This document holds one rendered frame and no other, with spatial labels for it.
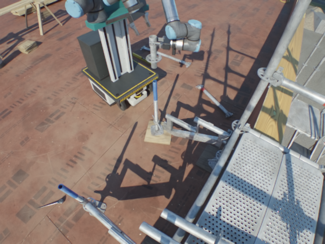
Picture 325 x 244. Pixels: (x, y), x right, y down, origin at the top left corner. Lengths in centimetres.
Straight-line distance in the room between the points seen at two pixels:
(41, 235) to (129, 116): 163
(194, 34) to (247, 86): 195
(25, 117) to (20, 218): 143
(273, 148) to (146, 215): 124
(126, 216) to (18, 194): 126
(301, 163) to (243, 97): 160
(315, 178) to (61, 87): 329
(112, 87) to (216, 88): 153
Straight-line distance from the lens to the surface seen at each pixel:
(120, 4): 204
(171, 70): 301
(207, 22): 496
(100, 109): 253
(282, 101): 191
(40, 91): 335
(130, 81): 233
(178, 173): 192
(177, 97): 254
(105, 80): 243
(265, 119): 164
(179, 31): 119
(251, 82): 317
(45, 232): 212
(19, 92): 361
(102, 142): 220
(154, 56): 141
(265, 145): 139
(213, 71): 312
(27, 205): 231
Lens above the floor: 180
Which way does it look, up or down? 53 degrees down
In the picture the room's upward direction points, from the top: straight up
